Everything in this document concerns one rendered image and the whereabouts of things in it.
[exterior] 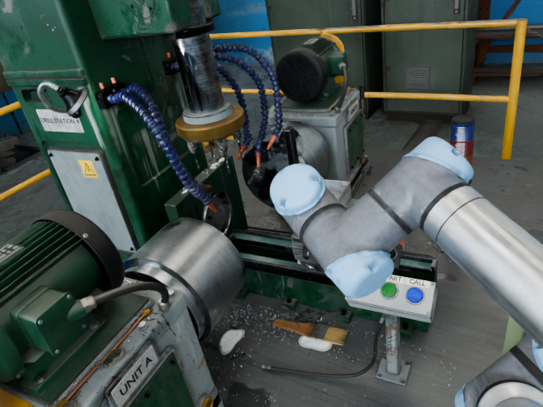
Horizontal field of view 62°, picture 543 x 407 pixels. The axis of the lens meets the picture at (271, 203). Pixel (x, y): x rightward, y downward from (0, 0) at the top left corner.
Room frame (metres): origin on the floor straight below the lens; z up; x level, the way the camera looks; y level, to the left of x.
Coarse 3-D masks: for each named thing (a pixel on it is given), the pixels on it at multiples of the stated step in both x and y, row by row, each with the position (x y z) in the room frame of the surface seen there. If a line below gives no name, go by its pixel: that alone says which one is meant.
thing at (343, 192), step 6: (330, 180) 1.02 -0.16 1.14; (330, 186) 1.02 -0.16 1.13; (336, 186) 1.01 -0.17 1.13; (342, 186) 0.99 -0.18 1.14; (348, 186) 0.98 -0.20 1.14; (336, 192) 1.00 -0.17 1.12; (342, 192) 0.95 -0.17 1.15; (348, 192) 0.98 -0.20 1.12; (336, 198) 0.93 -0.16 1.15; (342, 198) 0.94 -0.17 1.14; (348, 198) 0.97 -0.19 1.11; (342, 204) 0.93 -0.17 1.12
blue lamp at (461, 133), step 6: (456, 126) 1.07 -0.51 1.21; (462, 126) 1.06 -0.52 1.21; (468, 126) 1.06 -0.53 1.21; (474, 126) 1.07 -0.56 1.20; (456, 132) 1.07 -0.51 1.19; (462, 132) 1.06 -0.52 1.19; (468, 132) 1.06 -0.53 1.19; (474, 132) 1.07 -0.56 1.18; (456, 138) 1.07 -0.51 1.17; (462, 138) 1.06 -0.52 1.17; (468, 138) 1.06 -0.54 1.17
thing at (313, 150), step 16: (272, 128) 1.42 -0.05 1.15; (304, 128) 1.38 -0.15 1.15; (272, 144) 1.29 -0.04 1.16; (304, 144) 1.31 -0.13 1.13; (320, 144) 1.35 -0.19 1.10; (256, 160) 1.32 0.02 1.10; (272, 160) 1.29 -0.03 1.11; (304, 160) 1.24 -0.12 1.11; (320, 160) 1.31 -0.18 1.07; (256, 176) 1.28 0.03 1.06; (272, 176) 1.29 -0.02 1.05; (256, 192) 1.33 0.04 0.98
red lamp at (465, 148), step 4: (452, 140) 1.08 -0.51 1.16; (472, 140) 1.06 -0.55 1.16; (452, 144) 1.08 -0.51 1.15; (456, 144) 1.07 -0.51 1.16; (460, 144) 1.06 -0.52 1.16; (464, 144) 1.06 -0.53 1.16; (468, 144) 1.06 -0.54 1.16; (472, 144) 1.06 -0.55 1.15; (456, 148) 1.07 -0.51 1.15; (460, 148) 1.06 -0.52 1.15; (464, 148) 1.06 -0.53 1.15; (468, 148) 1.06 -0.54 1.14; (472, 148) 1.07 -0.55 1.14; (460, 152) 1.06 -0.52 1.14; (464, 152) 1.06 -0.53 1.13; (468, 152) 1.06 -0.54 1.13; (472, 152) 1.06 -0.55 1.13; (464, 156) 1.06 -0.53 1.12
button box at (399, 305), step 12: (396, 276) 0.69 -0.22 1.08; (408, 288) 0.66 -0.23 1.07; (420, 288) 0.65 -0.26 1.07; (432, 288) 0.65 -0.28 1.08; (348, 300) 0.69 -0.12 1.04; (360, 300) 0.68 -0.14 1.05; (372, 300) 0.67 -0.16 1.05; (384, 300) 0.66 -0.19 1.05; (396, 300) 0.65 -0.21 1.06; (408, 300) 0.64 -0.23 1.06; (432, 300) 0.63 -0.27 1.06; (384, 312) 0.67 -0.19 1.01; (396, 312) 0.64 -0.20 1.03; (408, 312) 0.62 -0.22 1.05; (420, 312) 0.62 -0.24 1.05; (432, 312) 0.62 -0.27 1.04
